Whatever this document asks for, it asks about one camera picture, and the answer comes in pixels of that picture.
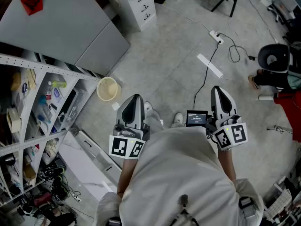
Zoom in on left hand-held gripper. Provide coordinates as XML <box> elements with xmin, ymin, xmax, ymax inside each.
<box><xmin>109</xmin><ymin>94</ymin><xmax>151</xmax><ymax>160</ymax></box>

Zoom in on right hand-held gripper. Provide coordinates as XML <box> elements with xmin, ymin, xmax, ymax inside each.
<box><xmin>206</xmin><ymin>85</ymin><xmax>249</xmax><ymax>151</ymax></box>

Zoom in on person's right forearm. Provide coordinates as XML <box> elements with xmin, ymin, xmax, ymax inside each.
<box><xmin>217</xmin><ymin>148</ymin><xmax>237</xmax><ymax>181</ymax></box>

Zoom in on person's left forearm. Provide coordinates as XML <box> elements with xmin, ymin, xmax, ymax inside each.
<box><xmin>116</xmin><ymin>158</ymin><xmax>138</xmax><ymax>195</ymax></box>

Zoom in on person's grey trousers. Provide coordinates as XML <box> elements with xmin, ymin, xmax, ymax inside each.
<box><xmin>143</xmin><ymin>109</ymin><xmax>187</xmax><ymax>135</ymax></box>

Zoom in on black display device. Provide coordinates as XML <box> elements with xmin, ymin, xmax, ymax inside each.
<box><xmin>186</xmin><ymin>110</ymin><xmax>209</xmax><ymax>128</ymax></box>

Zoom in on cream plastic wastebasket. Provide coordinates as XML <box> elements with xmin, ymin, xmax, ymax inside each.
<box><xmin>96</xmin><ymin>76</ymin><xmax>122</xmax><ymax>102</ymax></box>

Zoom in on white flat cabinet part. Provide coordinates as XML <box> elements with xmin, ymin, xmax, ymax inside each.
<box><xmin>74</xmin><ymin>130</ymin><xmax>123</xmax><ymax>187</ymax></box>

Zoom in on person's cream shirt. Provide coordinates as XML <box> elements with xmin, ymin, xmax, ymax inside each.
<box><xmin>95</xmin><ymin>126</ymin><xmax>265</xmax><ymax>226</ymax></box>

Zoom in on black flat device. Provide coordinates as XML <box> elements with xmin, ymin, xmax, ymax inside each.
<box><xmin>61</xmin><ymin>89</ymin><xmax>78</xmax><ymax>114</ymax></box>

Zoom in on red cloth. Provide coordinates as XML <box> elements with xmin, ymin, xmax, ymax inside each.
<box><xmin>273</xmin><ymin>91</ymin><xmax>301</xmax><ymax>143</ymax></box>

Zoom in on white flat floor bar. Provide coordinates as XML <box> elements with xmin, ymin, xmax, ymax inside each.
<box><xmin>197</xmin><ymin>53</ymin><xmax>223</xmax><ymax>79</ymax></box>

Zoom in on yellow-green bottle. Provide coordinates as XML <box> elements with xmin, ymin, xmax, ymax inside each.
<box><xmin>51</xmin><ymin>80</ymin><xmax>67</xmax><ymax>89</ymax></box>

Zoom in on clear bottle red label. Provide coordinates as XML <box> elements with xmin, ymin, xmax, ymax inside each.
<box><xmin>45</xmin><ymin>81</ymin><xmax>53</xmax><ymax>101</ymax></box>

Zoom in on white keyboard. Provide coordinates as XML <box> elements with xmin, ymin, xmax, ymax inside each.
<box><xmin>263</xmin><ymin>188</ymin><xmax>293</xmax><ymax>221</ymax></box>

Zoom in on black shell chair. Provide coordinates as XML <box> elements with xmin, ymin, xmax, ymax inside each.
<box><xmin>257</xmin><ymin>43</ymin><xmax>293</xmax><ymax>74</ymax></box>

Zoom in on brown cardboard box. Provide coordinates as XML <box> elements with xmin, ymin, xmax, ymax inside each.
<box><xmin>23</xmin><ymin>165</ymin><xmax>37</xmax><ymax>180</ymax></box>

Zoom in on grey refrigerator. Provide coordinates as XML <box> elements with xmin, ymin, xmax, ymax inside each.
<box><xmin>0</xmin><ymin>0</ymin><xmax>131</xmax><ymax>76</ymax></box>

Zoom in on white metal shelf rack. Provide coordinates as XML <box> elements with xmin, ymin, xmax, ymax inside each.
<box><xmin>0</xmin><ymin>53</ymin><xmax>102</xmax><ymax>207</ymax></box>

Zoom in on beige tape roll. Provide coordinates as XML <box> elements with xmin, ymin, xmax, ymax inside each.
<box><xmin>6</xmin><ymin>107</ymin><xmax>23</xmax><ymax>134</ymax></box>

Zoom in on black bag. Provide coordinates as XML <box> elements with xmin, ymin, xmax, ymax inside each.
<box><xmin>40</xmin><ymin>203</ymin><xmax>78</xmax><ymax>226</ymax></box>

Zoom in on yellow box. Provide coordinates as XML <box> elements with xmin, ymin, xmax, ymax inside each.
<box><xmin>10</xmin><ymin>72</ymin><xmax>22</xmax><ymax>91</ymax></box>

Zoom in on white office chair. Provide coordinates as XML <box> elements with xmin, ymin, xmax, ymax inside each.
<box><xmin>267</xmin><ymin>0</ymin><xmax>301</xmax><ymax>30</ymax></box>

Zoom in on red sticker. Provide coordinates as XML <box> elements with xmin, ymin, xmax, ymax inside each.
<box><xmin>19</xmin><ymin>0</ymin><xmax>44</xmax><ymax>16</ymax></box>

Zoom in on black power cable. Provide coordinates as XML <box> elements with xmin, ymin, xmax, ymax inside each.
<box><xmin>192</xmin><ymin>41</ymin><xmax>221</xmax><ymax>113</ymax></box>

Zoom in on black harness straps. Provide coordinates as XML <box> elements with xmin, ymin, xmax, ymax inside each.
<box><xmin>107</xmin><ymin>195</ymin><xmax>254</xmax><ymax>226</ymax></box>

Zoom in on black adapter cable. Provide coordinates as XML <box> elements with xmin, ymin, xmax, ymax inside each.
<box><xmin>217</xmin><ymin>32</ymin><xmax>257</xmax><ymax>63</ymax></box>

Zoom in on tangle of black cables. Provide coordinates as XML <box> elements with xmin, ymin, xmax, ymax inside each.
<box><xmin>40</xmin><ymin>159</ymin><xmax>82</xmax><ymax>202</ymax></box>

